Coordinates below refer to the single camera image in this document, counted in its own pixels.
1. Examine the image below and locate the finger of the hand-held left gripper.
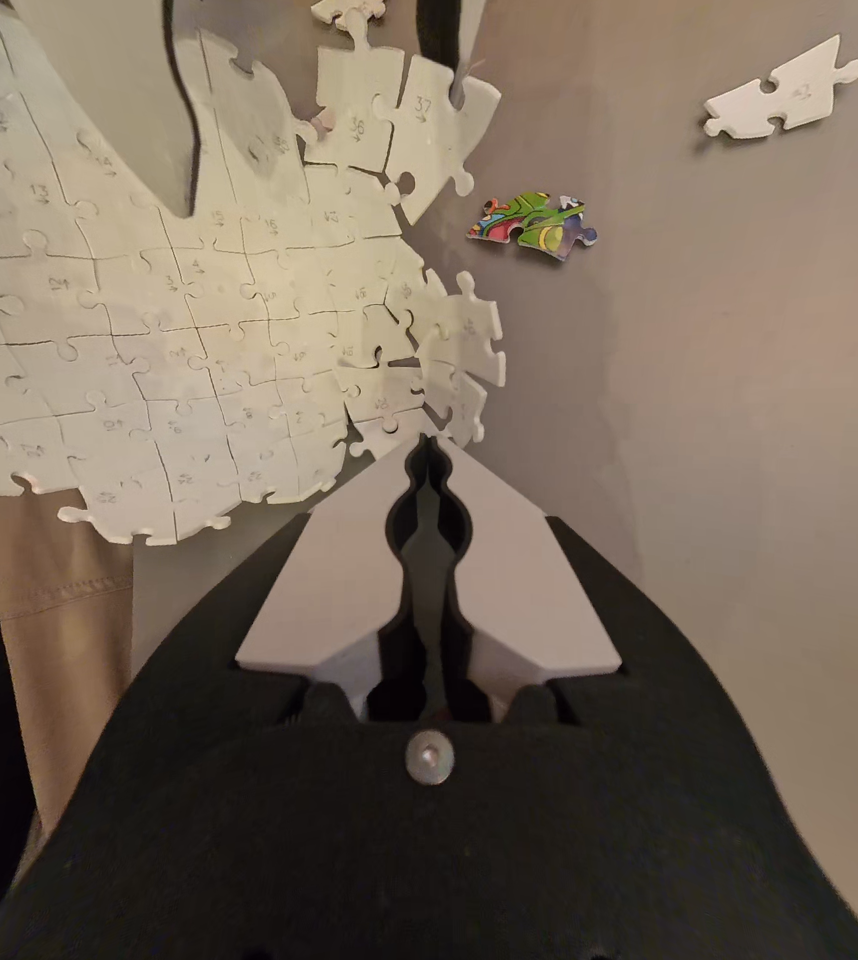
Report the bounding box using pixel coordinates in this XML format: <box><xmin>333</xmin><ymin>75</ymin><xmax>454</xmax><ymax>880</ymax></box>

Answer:
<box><xmin>415</xmin><ymin>0</ymin><xmax>488</xmax><ymax>102</ymax></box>
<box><xmin>12</xmin><ymin>0</ymin><xmax>206</xmax><ymax>220</ymax></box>

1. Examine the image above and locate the green colourful puzzle piece pair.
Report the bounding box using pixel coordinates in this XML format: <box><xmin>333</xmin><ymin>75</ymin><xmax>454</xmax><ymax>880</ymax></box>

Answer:
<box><xmin>466</xmin><ymin>191</ymin><xmax>599</xmax><ymax>264</ymax></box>

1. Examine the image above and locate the colourful puzzle ball shell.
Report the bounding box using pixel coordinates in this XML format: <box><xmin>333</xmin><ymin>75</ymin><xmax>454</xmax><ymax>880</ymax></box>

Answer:
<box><xmin>0</xmin><ymin>0</ymin><xmax>508</xmax><ymax>547</ymax></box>

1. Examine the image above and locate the white joined puzzle piece pair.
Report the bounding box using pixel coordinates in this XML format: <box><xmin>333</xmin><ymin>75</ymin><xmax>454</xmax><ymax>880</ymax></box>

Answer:
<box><xmin>702</xmin><ymin>33</ymin><xmax>858</xmax><ymax>141</ymax></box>

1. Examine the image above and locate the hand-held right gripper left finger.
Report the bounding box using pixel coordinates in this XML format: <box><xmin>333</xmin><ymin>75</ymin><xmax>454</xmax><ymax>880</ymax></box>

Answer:
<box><xmin>236</xmin><ymin>437</ymin><xmax>430</xmax><ymax>723</ymax></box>

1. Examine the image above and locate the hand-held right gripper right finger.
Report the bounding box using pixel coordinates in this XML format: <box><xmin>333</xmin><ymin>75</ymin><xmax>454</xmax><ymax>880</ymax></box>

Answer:
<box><xmin>429</xmin><ymin>437</ymin><xmax>622</xmax><ymax>725</ymax></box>

